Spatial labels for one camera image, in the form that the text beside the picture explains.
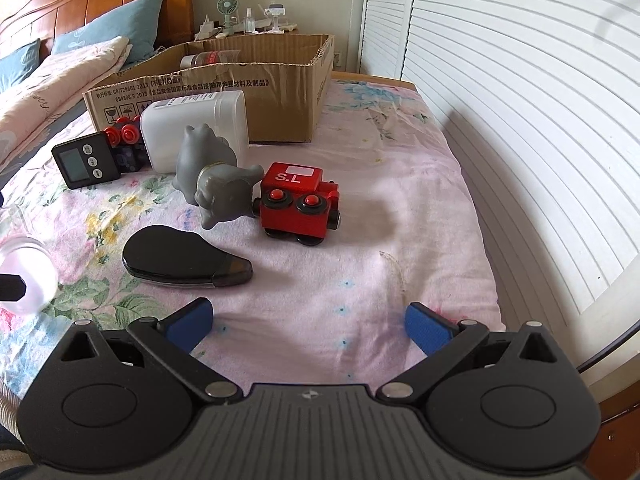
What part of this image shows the large blue pillow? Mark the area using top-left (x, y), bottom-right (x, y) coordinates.
top-left (51, 0), bottom-right (166, 66)

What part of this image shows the blue-grey bed sheet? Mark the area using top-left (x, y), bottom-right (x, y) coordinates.
top-left (0, 95), bottom-right (96, 181)

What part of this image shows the white louvered closet door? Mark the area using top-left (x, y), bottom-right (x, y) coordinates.
top-left (359, 0), bottom-right (418, 81)
top-left (400, 0), bottom-right (640, 313)

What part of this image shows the white plastic bottle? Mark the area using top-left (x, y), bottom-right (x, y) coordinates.
top-left (140, 91), bottom-right (249, 173)

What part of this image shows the pink quilt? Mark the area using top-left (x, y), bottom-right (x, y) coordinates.
top-left (0, 36), bottom-right (133, 171)

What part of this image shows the brown cardboard box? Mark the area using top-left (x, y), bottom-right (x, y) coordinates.
top-left (82, 34), bottom-right (336, 143)

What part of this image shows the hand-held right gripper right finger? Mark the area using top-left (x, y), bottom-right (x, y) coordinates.
top-left (376, 302), bottom-right (560, 406)

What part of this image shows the grey elephant toy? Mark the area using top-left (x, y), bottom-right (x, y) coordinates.
top-left (176, 124), bottom-right (265, 232)

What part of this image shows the clear plastic jar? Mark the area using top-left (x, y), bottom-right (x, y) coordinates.
top-left (0, 205), bottom-right (60, 317)

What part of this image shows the clear bottle with red label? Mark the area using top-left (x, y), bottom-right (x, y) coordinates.
top-left (180, 49), bottom-right (242, 68)

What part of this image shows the red toy train car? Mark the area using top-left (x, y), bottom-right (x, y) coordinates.
top-left (252, 162), bottom-right (343, 247)

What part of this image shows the black oval case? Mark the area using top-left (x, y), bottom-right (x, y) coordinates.
top-left (121, 225), bottom-right (254, 290)

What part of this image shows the white plastic packet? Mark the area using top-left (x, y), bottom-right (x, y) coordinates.
top-left (51, 137), bottom-right (122, 190)

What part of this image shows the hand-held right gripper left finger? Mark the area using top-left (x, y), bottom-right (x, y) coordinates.
top-left (59, 297), bottom-right (240, 402)

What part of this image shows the small blue pillow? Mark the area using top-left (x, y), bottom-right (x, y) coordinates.
top-left (0, 38), bottom-right (42, 93)

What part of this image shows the white power strip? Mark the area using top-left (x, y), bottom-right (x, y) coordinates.
top-left (194, 17), bottom-right (221, 41)

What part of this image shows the clear phone stand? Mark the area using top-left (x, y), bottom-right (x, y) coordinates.
top-left (259, 2), bottom-right (286, 31)

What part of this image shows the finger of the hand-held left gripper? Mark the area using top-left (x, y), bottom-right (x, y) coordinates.
top-left (0, 274), bottom-right (28, 303)

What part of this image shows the green desk fan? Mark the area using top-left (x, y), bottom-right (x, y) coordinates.
top-left (216, 0), bottom-right (241, 36)

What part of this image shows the black cable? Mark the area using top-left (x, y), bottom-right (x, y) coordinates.
top-left (577, 327), bottom-right (640, 373)

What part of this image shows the wooden bed frame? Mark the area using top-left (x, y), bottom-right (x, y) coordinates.
top-left (330, 71), bottom-right (418, 95)

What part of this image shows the black toy train car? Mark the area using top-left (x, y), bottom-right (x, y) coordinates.
top-left (104, 115), bottom-right (151, 171)

